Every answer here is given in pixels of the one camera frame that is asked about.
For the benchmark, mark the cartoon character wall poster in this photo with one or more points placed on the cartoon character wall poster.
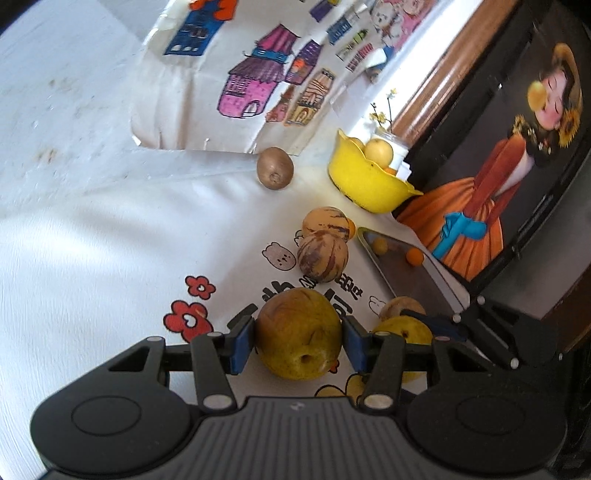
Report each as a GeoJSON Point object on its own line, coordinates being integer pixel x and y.
{"type": "Point", "coordinates": [397, 27]}

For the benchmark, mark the house drawings wall poster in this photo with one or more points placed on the house drawings wall poster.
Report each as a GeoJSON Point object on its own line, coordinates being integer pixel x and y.
{"type": "Point", "coordinates": [258, 78]}

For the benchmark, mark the yellow flower twigs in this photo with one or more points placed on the yellow flower twigs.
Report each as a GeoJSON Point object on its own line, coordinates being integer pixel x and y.
{"type": "Point", "coordinates": [382, 113]}

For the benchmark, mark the white printed tablecloth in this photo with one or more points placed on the white printed tablecloth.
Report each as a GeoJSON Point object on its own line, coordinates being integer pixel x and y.
{"type": "Point", "coordinates": [115, 258]}

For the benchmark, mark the pale yellow pear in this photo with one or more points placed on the pale yellow pear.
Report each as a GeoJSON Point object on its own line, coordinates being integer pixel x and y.
{"type": "Point", "coordinates": [378, 152]}

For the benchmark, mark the glass jar with white label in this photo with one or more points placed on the glass jar with white label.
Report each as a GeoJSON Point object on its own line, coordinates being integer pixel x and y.
{"type": "Point", "coordinates": [396, 147]}

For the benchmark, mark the brown kiwi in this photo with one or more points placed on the brown kiwi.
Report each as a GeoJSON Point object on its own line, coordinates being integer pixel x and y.
{"type": "Point", "coordinates": [274, 168]}

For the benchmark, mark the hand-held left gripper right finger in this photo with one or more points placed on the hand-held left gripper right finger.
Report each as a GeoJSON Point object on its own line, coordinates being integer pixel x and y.
{"type": "Point", "coordinates": [354, 346]}

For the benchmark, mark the folded white paper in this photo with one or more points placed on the folded white paper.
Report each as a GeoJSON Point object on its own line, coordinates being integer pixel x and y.
{"type": "Point", "coordinates": [405, 171]}

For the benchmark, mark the green-yellow pear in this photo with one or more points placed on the green-yellow pear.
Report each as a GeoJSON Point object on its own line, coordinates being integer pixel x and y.
{"type": "Point", "coordinates": [393, 328]}
{"type": "Point", "coordinates": [295, 332]}

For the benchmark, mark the tan round fruit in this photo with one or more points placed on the tan round fruit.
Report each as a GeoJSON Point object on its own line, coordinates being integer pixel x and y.
{"type": "Point", "coordinates": [399, 307]}

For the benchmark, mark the yellow plastic bowl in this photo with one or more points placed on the yellow plastic bowl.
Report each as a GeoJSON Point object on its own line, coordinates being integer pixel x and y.
{"type": "Point", "coordinates": [364, 184]}

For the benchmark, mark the black-framed figure picture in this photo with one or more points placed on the black-framed figure picture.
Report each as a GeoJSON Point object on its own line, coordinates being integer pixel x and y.
{"type": "Point", "coordinates": [498, 194]}

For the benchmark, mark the striped pepino melon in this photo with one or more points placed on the striped pepino melon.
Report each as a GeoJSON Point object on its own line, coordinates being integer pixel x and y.
{"type": "Point", "coordinates": [321, 258]}
{"type": "Point", "coordinates": [323, 221]}

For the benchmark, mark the small orange kumquat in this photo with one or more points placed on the small orange kumquat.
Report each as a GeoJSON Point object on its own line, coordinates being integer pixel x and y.
{"type": "Point", "coordinates": [352, 227]}

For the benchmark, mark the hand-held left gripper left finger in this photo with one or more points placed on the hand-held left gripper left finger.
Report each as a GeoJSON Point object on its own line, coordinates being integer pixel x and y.
{"type": "Point", "coordinates": [242, 346]}

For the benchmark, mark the small pale yellow fruit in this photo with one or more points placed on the small pale yellow fruit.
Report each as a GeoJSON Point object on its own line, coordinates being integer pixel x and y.
{"type": "Point", "coordinates": [356, 144]}

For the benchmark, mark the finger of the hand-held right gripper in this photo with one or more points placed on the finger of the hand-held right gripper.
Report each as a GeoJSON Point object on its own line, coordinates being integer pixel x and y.
{"type": "Point", "coordinates": [498, 332]}

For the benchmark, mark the metal tray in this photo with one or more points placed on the metal tray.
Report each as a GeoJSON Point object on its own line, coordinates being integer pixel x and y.
{"type": "Point", "coordinates": [408, 281]}

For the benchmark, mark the brown wooden frame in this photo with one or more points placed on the brown wooden frame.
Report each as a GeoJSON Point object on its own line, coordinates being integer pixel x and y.
{"type": "Point", "coordinates": [443, 78]}

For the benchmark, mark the yellow-brown kumquat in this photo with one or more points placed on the yellow-brown kumquat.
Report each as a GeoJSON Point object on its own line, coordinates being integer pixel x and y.
{"type": "Point", "coordinates": [381, 246]}

